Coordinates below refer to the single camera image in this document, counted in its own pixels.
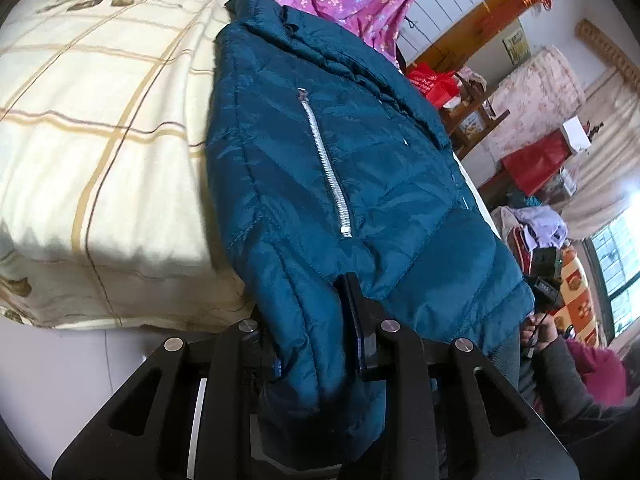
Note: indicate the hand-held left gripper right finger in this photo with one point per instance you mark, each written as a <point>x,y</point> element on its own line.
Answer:
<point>370,340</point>

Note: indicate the red cloth covered cabinet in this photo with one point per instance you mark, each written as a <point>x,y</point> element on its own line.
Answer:
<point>535,162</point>

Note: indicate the cream plaid floral bed sheet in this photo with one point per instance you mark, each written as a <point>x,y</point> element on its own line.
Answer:
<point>100,135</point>

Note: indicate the orange patterned cloth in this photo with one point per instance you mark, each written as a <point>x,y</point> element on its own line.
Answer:
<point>575,280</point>

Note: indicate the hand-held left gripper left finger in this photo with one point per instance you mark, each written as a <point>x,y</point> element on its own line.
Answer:
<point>235,360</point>

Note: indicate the teal puffer jacket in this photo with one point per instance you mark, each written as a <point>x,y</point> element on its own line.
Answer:
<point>300,210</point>

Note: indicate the small red shopping bag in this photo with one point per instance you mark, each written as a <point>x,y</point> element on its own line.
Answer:
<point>435,85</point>

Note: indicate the white wood-framed headboard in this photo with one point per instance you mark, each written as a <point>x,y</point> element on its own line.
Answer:
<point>450,5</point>

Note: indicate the wooden shelf rack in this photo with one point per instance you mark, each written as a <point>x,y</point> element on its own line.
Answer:
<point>475,127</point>

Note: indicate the magenta garment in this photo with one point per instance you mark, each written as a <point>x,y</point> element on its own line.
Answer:
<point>600,370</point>

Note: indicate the window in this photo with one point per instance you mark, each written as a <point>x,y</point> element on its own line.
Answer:
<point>620,270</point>

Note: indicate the pile of purple clothes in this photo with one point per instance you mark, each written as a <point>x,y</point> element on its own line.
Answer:
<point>545,225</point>

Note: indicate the person's right forearm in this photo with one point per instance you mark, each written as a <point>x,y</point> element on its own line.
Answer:
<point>565,385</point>

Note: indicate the beige curtain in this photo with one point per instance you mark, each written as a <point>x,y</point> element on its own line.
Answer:
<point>600,180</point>

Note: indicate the carved wooden curtain cornice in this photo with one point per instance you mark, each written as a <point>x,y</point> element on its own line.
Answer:
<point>607,50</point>

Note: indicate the white box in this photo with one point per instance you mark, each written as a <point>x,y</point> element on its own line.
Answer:
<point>575,135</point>

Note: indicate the person's right hand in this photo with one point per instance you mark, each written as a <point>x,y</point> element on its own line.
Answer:
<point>542,330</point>

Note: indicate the pink floral quilt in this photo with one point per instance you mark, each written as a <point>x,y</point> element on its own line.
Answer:
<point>540,90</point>

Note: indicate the yellow wall picture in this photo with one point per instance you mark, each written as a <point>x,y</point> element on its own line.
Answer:
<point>516,45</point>

